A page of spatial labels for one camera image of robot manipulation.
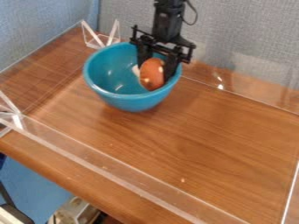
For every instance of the clear acrylic corner bracket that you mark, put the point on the clear acrylic corner bracket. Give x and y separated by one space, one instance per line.
98 40

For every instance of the blue plastic bowl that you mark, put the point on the blue plastic bowl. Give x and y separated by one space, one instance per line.
110 77

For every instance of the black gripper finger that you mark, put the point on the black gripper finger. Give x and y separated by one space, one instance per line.
144 53
171 63

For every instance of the clear acrylic front barrier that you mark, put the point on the clear acrylic front barrier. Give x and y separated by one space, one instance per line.
136 181

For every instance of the clear acrylic back barrier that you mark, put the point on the clear acrylic back barrier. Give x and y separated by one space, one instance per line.
258 79

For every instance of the clear acrylic barrier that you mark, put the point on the clear acrylic barrier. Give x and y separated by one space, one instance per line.
136 181
258 79

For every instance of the brown toy mushroom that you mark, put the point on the brown toy mushroom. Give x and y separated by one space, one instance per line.
150 74

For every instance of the white box under table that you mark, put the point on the white box under table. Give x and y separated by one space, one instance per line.
76 211

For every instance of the dark stand under table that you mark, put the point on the dark stand under table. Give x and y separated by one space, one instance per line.
10 214

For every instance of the clear acrylic left bracket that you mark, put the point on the clear acrylic left bracket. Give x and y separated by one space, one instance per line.
11 115

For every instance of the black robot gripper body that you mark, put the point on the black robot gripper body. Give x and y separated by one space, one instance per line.
164 36

